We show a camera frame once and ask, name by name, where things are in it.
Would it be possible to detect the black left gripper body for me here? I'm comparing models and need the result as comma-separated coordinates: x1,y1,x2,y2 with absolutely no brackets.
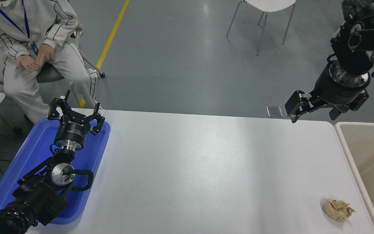
54,113,92,146

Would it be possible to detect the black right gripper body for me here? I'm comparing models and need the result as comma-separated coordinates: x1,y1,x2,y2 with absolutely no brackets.
311,67,369,106

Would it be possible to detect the tan paper ball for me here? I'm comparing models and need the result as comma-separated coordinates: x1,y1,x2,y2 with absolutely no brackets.
322,199,355,223

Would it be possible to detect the person's left hand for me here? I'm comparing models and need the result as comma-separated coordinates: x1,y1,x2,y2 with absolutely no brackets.
37,43,55,65

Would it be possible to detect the person's right hand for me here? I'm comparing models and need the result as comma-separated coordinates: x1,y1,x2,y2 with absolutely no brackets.
16,55,40,72

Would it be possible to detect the silver floor outlet plate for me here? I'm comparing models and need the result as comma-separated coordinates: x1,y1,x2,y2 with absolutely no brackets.
267,106,283,117

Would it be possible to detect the grey seat chair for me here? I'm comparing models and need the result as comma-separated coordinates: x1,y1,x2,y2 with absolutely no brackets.
0,23,106,108

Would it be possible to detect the blue plastic tray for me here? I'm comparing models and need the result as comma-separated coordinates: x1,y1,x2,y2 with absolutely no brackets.
0,117,111,225

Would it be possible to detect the large pale bin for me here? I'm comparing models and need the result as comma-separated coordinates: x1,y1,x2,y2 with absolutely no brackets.
334,122,374,234

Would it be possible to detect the white chair with metal legs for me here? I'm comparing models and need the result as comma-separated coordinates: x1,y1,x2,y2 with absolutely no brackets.
226,0,296,56

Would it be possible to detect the blue lanyard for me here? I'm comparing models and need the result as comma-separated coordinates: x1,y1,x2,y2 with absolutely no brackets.
0,0,39,56

